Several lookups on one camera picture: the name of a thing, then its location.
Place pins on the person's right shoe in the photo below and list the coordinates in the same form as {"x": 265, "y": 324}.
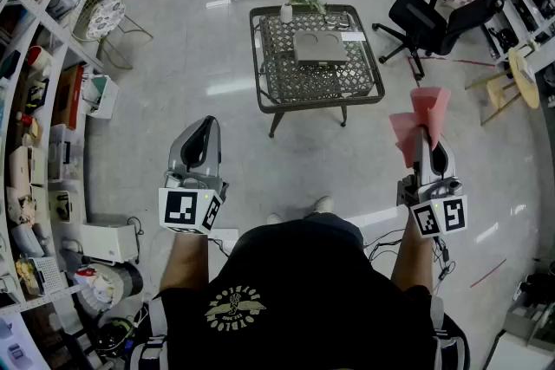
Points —
{"x": 324, "y": 204}

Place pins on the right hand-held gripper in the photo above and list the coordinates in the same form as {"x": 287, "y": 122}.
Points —
{"x": 451, "y": 214}

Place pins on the round wooden side table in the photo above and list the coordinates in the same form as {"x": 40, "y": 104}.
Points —
{"x": 522, "y": 82}

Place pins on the white boxy appliance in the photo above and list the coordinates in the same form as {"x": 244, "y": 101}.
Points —
{"x": 108, "y": 242}

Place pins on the white plastic basket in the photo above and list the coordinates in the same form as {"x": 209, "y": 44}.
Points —
{"x": 104, "y": 99}

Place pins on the white ceramic vase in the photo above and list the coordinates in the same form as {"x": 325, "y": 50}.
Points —
{"x": 286, "y": 13}

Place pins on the person's right forearm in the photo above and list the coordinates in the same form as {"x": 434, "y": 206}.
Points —
{"x": 412, "y": 260}

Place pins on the black office chair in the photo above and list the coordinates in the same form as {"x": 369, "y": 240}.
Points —
{"x": 416, "y": 17}

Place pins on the wicker glass-top coffee table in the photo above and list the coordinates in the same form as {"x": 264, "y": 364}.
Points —
{"x": 303, "y": 82}

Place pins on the pink cloth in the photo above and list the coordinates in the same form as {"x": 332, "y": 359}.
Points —
{"x": 427, "y": 108}

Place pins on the grey tray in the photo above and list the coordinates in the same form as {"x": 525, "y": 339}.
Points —
{"x": 318, "y": 49}

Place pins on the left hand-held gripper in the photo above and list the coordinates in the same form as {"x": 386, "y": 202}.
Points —
{"x": 182, "y": 208}

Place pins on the person's left forearm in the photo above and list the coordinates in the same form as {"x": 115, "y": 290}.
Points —
{"x": 186, "y": 260}

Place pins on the person's black t-shirt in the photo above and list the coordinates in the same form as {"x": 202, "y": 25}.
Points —
{"x": 303, "y": 273}

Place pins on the white paper card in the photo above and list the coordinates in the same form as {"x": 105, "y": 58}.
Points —
{"x": 352, "y": 37}

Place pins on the red plastic storage bin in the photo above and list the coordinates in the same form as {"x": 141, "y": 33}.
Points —
{"x": 69, "y": 97}

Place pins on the person's left shoe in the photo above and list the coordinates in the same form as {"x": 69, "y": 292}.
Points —
{"x": 274, "y": 219}

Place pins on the white shelving unit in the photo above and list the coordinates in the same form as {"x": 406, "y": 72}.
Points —
{"x": 32, "y": 19}

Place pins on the person's shoe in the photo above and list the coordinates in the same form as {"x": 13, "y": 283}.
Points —
{"x": 324, "y": 204}
{"x": 274, "y": 219}

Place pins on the black-framed eyeglasses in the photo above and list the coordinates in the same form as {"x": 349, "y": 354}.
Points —
{"x": 343, "y": 25}

